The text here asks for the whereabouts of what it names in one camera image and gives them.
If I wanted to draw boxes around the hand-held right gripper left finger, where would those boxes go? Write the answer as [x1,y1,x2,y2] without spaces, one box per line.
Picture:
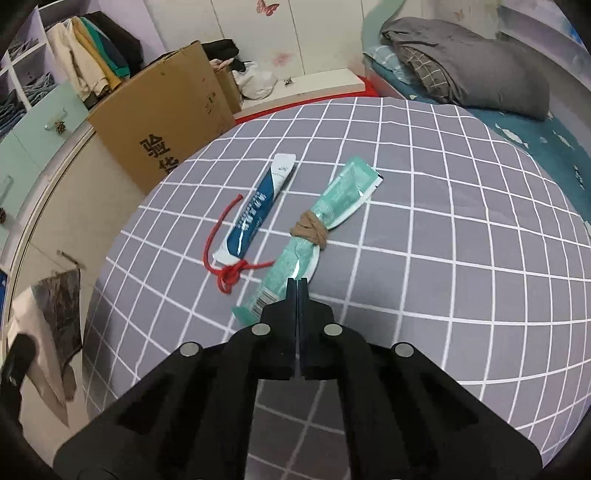
[53,277,301,480]

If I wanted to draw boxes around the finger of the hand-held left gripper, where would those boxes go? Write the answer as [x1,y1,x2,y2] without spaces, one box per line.
[0,332,40,404]

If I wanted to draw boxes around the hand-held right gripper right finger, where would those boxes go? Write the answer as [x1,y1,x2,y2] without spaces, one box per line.
[298,278,541,480]

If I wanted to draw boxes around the grey plastic bag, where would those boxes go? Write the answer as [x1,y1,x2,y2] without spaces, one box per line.
[9,269,84,428]

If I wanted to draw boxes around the blue white long packet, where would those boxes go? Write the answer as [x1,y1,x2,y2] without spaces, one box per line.
[215,153,297,265]

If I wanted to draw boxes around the teal plastic packet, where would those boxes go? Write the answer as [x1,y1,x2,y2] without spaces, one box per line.
[231,156,384,329]

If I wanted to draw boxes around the beige curved cabinet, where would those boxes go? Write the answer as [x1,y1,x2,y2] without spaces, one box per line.
[0,122,145,430]

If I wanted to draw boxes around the turquoise drawer unit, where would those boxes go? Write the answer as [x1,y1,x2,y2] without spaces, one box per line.
[0,82,89,241]

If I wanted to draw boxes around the large cardboard box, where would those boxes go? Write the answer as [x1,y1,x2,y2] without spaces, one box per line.
[88,41,237,195]

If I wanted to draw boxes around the white cubby shelf unit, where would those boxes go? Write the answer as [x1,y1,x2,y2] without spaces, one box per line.
[0,4,63,139]

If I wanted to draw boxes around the teal bed sheet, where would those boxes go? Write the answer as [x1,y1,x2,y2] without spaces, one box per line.
[362,46,591,232]

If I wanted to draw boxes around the small cardboard box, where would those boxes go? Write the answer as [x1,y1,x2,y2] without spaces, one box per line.
[211,59,244,114]

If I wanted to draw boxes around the white plastic bag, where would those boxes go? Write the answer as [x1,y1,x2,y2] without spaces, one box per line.
[231,60,279,101]

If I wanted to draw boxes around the hanging clothes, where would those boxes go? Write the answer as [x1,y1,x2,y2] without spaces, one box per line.
[46,11,142,101]

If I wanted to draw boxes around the grey folded duvet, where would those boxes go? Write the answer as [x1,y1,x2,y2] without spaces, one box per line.
[379,17,551,122]

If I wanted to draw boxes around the black clothes pile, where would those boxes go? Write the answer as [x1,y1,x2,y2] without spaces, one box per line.
[201,39,247,65]

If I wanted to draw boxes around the red string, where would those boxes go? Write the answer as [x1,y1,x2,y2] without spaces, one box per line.
[203,194,277,294]

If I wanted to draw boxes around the brown cord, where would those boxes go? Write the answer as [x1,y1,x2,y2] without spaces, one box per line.
[289,210,329,252]

